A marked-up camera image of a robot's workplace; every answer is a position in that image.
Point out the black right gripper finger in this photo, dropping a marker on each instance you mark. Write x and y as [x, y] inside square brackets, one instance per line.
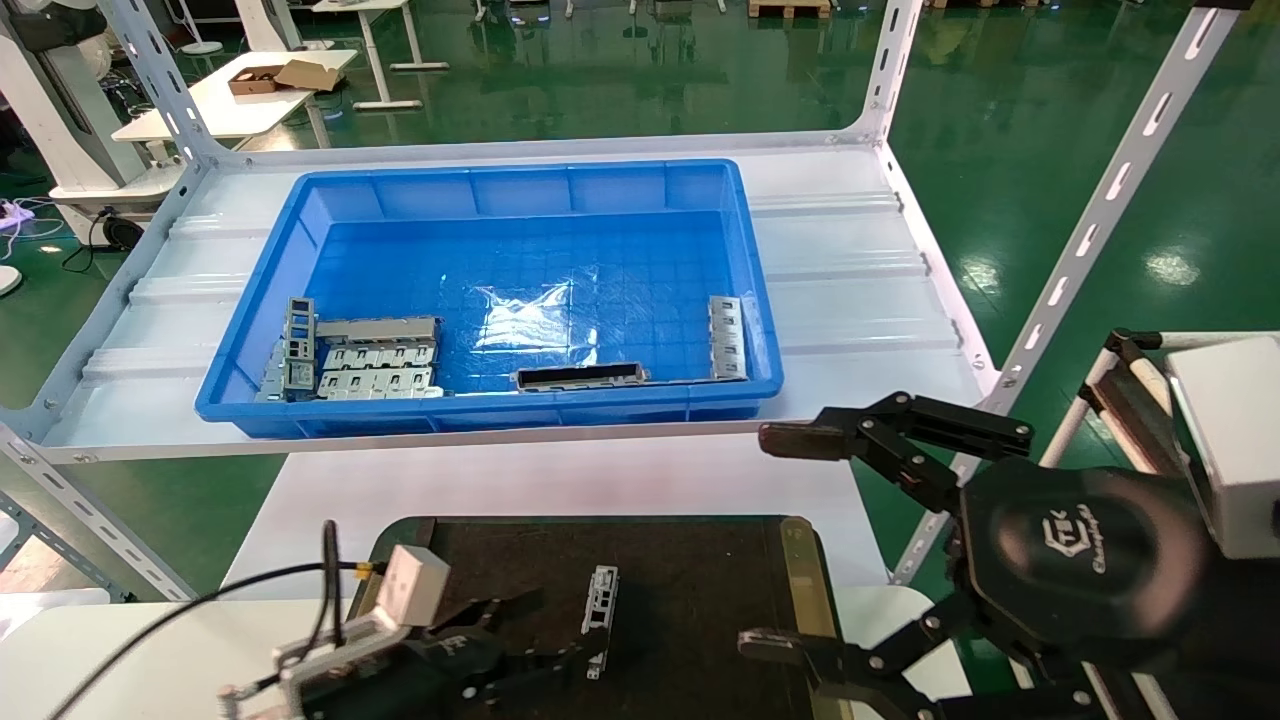
[810, 440]

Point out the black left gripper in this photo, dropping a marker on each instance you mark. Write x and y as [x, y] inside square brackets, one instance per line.
[420, 680]

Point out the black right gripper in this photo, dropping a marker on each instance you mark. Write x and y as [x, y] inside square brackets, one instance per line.
[1080, 560]

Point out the silver part with square holes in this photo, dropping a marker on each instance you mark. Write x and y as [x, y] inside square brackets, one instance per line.
[600, 610]

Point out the silver slotted metal part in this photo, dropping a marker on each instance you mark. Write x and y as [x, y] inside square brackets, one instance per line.
[728, 338]

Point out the black container tray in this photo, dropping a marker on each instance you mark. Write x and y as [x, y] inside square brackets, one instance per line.
[690, 600]

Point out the dark long metal part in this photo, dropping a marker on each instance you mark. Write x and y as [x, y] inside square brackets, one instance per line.
[580, 377]

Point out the long grey metal part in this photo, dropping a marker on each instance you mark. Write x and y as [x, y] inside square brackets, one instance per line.
[380, 328]

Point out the small grey metal part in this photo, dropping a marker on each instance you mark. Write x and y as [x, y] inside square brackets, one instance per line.
[272, 378]

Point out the white metal shelf rack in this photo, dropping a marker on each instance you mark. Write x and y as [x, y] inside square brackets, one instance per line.
[850, 250]

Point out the clear plastic film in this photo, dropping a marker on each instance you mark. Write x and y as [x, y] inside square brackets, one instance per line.
[530, 320]

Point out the blue plastic bin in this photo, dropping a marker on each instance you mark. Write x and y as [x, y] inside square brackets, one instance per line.
[500, 250]

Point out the wooden pallet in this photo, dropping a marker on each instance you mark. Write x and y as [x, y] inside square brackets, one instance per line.
[790, 8]

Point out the white desk with T legs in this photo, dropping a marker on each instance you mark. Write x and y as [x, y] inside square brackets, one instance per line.
[375, 40]

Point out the white desk with cardboard box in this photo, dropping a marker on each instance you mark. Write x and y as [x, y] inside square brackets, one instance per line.
[220, 110]

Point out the open cardboard box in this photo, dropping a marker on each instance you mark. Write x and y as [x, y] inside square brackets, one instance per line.
[270, 78]

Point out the white power strip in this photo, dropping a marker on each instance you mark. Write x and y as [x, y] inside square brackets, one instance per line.
[12, 213]

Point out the white floor stand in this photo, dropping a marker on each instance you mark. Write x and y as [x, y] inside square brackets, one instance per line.
[200, 42]

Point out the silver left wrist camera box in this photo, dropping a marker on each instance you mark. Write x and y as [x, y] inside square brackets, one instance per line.
[412, 585]

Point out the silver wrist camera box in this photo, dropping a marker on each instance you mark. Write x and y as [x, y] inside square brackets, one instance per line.
[412, 585]
[1235, 440]

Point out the left wrist camera mount bracket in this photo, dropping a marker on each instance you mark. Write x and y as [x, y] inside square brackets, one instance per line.
[340, 640]

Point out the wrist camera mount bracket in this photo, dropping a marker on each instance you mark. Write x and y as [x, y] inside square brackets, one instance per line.
[340, 640]
[1125, 400]

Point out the right wrist camera mount bracket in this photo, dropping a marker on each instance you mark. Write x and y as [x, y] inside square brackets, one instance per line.
[1125, 400]

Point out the grey upright bracket part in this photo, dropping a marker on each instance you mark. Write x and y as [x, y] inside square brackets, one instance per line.
[299, 345]

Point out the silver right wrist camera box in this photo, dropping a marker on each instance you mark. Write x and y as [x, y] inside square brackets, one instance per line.
[1235, 440]

